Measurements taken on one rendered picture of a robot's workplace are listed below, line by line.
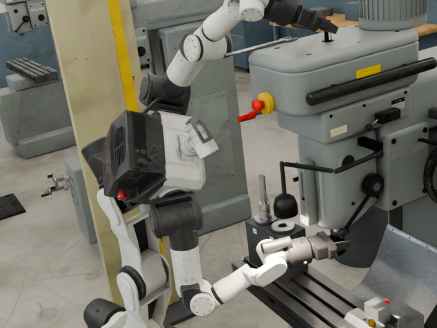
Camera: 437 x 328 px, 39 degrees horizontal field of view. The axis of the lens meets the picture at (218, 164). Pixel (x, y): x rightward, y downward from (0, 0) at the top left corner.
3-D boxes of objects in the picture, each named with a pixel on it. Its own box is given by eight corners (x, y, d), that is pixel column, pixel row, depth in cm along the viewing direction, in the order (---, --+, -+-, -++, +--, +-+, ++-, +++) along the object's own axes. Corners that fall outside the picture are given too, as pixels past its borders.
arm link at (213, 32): (243, 0, 176) (209, 30, 192) (214, 1, 170) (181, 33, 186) (255, 34, 175) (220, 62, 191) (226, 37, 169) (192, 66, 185)
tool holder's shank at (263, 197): (269, 200, 242) (267, 174, 238) (265, 204, 239) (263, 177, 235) (262, 199, 244) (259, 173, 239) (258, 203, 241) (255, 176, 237)
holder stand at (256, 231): (285, 282, 236) (281, 236, 229) (249, 261, 253) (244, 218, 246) (308, 269, 242) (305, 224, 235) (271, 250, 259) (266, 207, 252)
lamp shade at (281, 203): (269, 216, 184) (267, 197, 182) (281, 205, 189) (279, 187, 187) (291, 220, 180) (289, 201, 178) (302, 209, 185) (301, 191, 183)
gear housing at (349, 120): (326, 147, 172) (324, 113, 169) (275, 127, 192) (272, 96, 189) (413, 117, 187) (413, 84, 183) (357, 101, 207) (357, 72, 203)
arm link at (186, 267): (179, 320, 194) (170, 256, 187) (177, 300, 206) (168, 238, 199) (216, 315, 195) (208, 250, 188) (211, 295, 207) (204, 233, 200)
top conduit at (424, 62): (313, 107, 161) (313, 94, 159) (304, 104, 164) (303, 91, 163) (437, 69, 180) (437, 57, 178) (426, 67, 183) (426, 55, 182)
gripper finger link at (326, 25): (333, 36, 174) (317, 28, 171) (337, 25, 173) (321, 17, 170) (337, 36, 172) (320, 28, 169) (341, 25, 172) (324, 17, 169)
